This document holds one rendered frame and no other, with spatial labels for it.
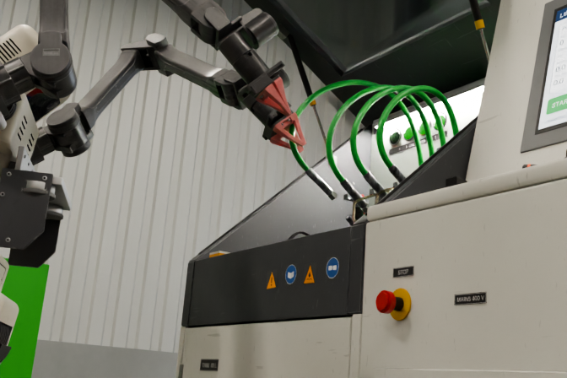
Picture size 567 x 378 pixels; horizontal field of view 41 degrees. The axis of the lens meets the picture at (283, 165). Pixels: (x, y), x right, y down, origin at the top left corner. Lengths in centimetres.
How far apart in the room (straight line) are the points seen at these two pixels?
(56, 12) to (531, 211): 102
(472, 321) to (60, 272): 714
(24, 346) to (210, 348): 308
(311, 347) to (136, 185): 706
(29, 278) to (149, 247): 366
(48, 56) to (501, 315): 97
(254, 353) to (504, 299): 66
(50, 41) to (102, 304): 668
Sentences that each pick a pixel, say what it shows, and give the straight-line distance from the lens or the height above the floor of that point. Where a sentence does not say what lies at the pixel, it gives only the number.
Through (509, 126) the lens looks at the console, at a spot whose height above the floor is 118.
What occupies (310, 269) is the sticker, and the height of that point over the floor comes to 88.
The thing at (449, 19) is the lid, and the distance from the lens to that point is 198.
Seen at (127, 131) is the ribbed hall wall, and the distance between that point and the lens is 855.
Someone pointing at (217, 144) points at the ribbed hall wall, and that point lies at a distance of 884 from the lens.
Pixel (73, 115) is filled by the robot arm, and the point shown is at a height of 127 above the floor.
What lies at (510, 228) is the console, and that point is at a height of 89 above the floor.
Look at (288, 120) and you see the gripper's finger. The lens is 179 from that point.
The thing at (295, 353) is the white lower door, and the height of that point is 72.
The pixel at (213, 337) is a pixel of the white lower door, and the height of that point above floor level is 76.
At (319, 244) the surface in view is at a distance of 146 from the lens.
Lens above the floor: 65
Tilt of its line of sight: 17 degrees up
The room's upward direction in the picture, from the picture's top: 4 degrees clockwise
